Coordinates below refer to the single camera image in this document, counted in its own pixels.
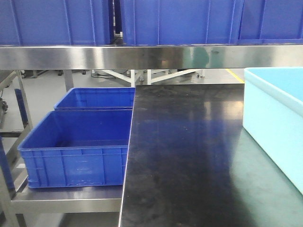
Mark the upper left blue crate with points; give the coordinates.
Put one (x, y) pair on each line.
(56, 22)

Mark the light blue plastic tub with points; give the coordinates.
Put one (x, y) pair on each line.
(273, 116)

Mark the stainless steel shelf beam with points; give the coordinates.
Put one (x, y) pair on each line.
(149, 57)

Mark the near blue plastic crate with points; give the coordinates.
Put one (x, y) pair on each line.
(77, 149)

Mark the upper middle blue crate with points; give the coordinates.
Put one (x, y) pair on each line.
(177, 22)

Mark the white metal table frame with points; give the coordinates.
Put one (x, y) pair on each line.
(153, 76)

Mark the upper right blue crate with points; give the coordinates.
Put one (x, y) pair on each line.
(271, 22)

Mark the stainless steel lower shelf frame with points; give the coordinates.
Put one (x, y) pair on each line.
(34, 98)

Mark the far blue plastic crate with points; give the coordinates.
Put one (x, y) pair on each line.
(97, 98)

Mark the blue plastic crate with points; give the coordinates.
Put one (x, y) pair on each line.
(97, 98)
(77, 149)

